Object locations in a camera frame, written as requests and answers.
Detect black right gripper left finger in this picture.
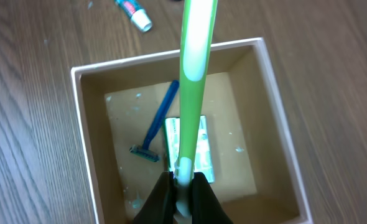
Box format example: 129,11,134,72
132,172,176,224

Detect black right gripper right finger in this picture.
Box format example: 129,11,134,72
189,172,233,224

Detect green white soap packet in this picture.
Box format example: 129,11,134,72
163,115,215,184

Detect blue disposable razor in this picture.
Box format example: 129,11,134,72
129,80,180,162

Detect green white toothbrush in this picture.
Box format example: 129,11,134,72
174,0,218,223

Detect open white cardboard box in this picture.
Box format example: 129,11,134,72
71,38,312,223

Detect teal toothpaste tube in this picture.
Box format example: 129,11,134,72
114,0,152,32

